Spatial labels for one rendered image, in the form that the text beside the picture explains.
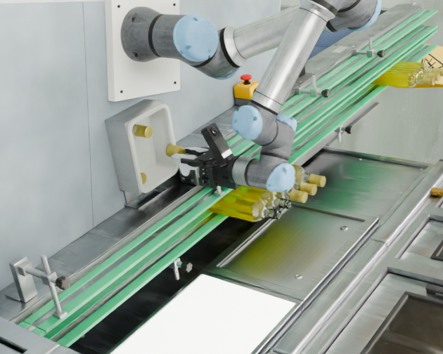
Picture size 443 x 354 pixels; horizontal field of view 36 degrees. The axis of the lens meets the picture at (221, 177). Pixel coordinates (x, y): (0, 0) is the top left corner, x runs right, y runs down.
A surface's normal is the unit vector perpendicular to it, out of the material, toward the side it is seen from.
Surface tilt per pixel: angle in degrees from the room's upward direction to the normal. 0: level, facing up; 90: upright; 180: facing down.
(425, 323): 90
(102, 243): 90
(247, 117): 90
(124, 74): 0
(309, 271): 90
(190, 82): 0
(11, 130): 0
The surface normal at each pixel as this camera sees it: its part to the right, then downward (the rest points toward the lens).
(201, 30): 0.73, 0.15
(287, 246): -0.12, -0.89
